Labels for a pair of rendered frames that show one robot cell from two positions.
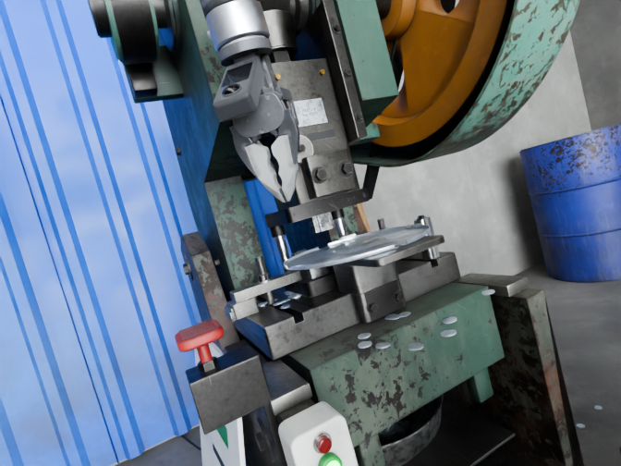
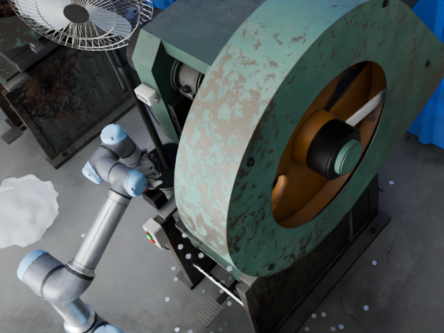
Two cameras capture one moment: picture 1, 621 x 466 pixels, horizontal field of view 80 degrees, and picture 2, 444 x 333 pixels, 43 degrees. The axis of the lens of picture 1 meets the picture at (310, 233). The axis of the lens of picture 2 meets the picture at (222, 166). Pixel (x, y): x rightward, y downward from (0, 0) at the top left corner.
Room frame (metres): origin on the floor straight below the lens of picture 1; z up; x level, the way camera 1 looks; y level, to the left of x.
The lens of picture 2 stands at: (0.60, -1.30, 2.54)
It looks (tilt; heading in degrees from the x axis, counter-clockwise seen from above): 52 degrees down; 82
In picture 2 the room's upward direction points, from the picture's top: 18 degrees counter-clockwise
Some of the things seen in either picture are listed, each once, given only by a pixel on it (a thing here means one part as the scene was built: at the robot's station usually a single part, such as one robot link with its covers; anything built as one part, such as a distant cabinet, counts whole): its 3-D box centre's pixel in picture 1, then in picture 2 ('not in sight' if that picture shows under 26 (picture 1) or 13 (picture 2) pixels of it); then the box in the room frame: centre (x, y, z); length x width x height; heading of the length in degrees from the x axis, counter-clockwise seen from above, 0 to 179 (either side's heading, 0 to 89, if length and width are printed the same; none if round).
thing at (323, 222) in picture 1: (322, 222); not in sight; (0.83, -0.03, 0.84); 0.05 x 0.03 x 0.04; 114
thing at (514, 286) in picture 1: (412, 329); (320, 233); (1.07, -0.22, 0.45); 0.92 x 0.12 x 0.90; 24
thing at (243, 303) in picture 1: (261, 281); not in sight; (0.77, 0.13, 0.76); 0.17 x 0.06 x 0.10; 114
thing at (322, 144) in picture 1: (304, 131); not in sight; (0.80, -0.04, 1.04); 0.17 x 0.15 x 0.30; 24
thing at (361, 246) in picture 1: (355, 245); not in sight; (0.72, -0.08, 0.78); 0.29 x 0.29 x 0.01
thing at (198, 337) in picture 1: (205, 355); not in sight; (0.49, 0.18, 0.72); 0.07 x 0.06 x 0.08; 24
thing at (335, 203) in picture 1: (316, 213); not in sight; (0.84, -0.03, 0.86); 0.20 x 0.16 x 0.05; 114
